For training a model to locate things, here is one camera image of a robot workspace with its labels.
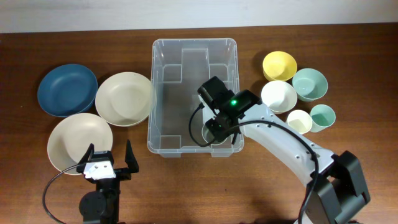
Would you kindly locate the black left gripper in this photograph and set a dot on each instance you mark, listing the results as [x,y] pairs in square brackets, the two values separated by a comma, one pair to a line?
[125,173]

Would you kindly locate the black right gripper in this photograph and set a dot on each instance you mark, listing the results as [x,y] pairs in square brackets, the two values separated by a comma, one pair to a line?
[218,134]

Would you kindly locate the grey cup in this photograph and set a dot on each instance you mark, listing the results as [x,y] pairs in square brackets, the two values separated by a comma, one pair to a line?
[207,136]

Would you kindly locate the cream cup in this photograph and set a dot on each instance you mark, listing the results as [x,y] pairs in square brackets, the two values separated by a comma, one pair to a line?
[300,121]

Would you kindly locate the mint green small bowl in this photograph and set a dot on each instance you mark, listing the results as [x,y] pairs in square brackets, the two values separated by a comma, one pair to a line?
[309,84]

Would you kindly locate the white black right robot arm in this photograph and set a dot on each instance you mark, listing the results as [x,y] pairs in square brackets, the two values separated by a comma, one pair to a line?
[336,188]

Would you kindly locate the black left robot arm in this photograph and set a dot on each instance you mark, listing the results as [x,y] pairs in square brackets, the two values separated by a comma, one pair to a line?
[102,204]

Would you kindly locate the beige bowl near gripper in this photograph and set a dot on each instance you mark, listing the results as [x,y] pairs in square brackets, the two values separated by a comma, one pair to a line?
[70,139]

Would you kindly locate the beige bowl near bin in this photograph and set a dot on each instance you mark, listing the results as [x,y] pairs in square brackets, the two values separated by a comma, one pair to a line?
[124,99]

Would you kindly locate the white small bowl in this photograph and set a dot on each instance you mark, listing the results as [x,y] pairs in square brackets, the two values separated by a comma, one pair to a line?
[279,96]

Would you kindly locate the clear plastic storage bin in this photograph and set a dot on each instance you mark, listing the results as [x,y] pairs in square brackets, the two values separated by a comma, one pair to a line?
[179,68]

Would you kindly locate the dark blue bowl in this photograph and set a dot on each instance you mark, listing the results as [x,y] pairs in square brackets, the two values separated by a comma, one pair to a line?
[67,90]

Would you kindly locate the yellow small bowl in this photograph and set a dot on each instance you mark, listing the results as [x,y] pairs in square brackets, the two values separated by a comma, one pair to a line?
[279,65]

